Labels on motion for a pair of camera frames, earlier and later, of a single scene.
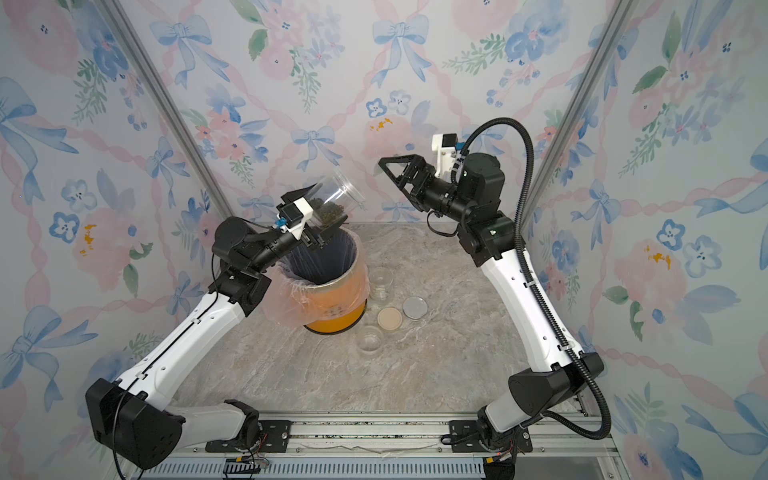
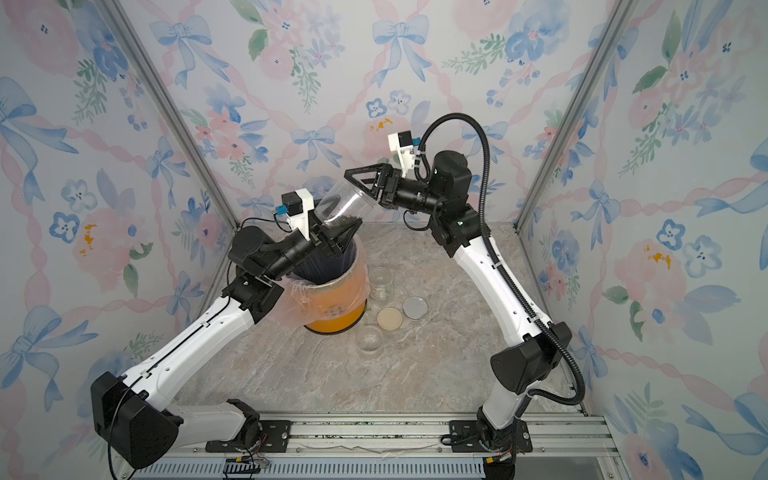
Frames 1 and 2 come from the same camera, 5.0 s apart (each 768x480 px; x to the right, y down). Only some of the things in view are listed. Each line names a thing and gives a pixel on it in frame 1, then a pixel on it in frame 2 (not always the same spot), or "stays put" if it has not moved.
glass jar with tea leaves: (381, 284) stays put
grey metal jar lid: (415, 307) stays put
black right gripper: (422, 167) -> (390, 193)
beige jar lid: (389, 318) stays put
